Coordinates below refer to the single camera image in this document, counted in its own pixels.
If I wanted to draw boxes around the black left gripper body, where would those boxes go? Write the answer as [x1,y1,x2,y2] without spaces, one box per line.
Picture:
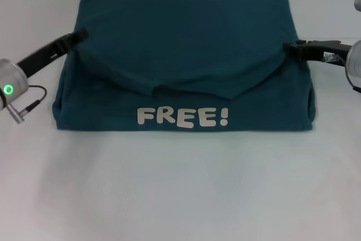
[16,32,72,78]

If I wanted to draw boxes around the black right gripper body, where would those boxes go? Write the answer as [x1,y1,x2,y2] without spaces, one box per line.
[298,40,354,64]

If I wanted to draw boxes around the teal blue t-shirt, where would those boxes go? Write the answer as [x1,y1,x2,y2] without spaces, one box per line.
[51,0,316,133]

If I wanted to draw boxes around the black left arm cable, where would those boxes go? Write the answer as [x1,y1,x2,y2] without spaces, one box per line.
[6,84,48,125]

